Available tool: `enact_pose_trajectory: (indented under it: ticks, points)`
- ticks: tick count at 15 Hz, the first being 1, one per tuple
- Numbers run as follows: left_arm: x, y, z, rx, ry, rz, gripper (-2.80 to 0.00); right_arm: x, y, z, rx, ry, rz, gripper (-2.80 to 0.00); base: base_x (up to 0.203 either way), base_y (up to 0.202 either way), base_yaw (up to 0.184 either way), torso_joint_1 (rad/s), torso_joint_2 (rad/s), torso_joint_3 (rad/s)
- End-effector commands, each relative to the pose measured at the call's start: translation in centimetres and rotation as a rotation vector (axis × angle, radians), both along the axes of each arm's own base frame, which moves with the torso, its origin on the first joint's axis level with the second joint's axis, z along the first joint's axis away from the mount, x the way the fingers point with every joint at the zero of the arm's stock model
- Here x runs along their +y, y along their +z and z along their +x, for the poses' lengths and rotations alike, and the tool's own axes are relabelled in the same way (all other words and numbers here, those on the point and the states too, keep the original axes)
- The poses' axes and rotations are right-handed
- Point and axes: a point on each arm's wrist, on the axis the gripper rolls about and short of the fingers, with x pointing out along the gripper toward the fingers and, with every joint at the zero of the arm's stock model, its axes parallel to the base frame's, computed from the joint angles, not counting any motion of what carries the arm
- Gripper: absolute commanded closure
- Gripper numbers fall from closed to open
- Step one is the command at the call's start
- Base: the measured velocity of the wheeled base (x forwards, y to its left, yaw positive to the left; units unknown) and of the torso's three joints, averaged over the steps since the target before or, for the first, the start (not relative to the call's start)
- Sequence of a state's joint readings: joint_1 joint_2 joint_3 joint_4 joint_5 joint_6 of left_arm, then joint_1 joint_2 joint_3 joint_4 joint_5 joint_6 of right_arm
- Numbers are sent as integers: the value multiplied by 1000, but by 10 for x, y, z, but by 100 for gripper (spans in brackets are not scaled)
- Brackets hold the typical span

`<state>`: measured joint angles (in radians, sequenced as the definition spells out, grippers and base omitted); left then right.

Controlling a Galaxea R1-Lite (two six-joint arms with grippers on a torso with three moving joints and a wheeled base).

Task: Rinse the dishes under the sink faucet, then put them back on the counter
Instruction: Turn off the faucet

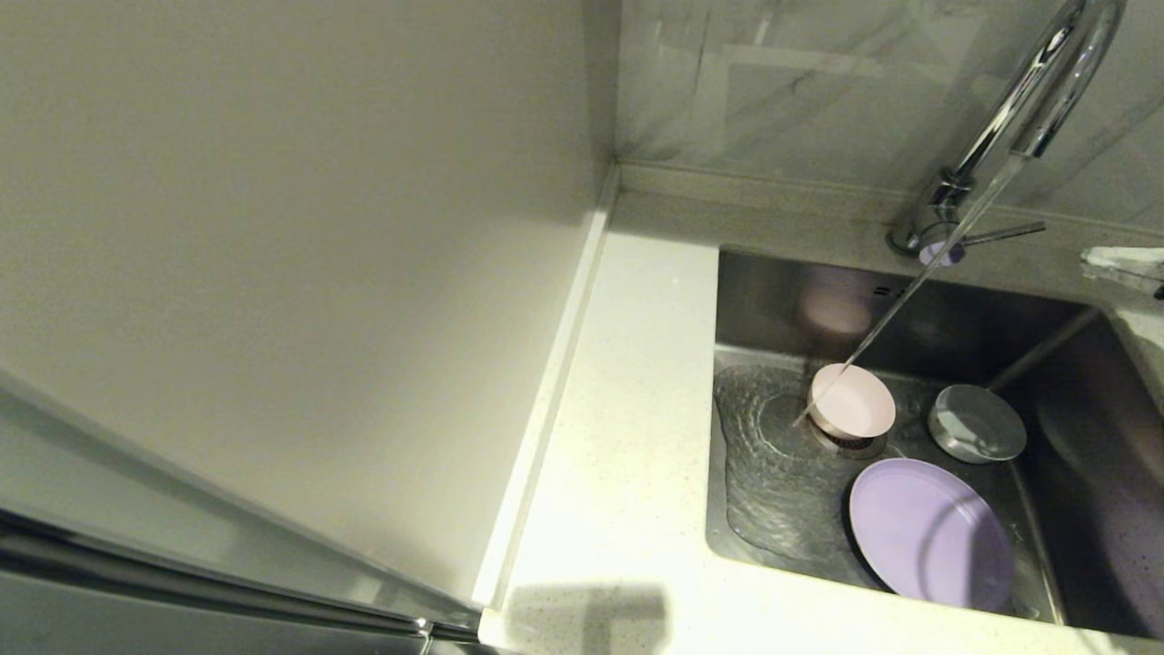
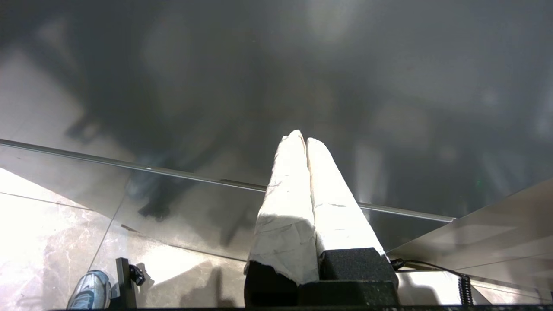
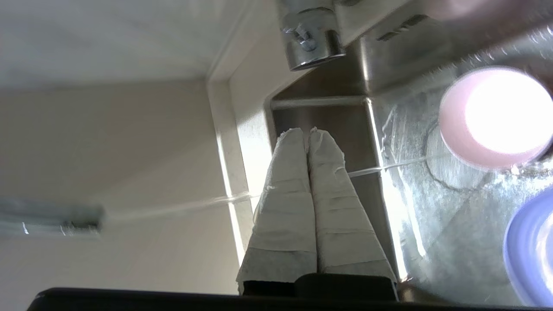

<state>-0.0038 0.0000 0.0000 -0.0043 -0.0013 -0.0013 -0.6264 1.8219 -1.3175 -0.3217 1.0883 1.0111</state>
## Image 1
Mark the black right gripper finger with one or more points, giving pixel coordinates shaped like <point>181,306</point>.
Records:
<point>1137,278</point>
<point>1128,256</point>

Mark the light blue bowl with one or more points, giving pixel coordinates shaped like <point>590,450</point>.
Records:
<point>978,426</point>

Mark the pink bowl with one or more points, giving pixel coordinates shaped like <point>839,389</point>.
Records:
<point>855,402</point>

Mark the purple plate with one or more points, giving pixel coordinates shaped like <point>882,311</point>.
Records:
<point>918,532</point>

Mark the stainless steel sink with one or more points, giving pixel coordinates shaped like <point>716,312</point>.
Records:
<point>909,437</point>

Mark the chrome gooseneck faucet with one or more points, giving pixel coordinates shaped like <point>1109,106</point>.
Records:
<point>941,209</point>

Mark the round metal drain strainer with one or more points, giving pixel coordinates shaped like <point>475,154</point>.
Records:
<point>855,444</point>

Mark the tall white cabinet panel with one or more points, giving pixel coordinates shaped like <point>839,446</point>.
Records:
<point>273,227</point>

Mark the stainless steel appliance door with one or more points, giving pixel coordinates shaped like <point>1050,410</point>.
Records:
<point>91,632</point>

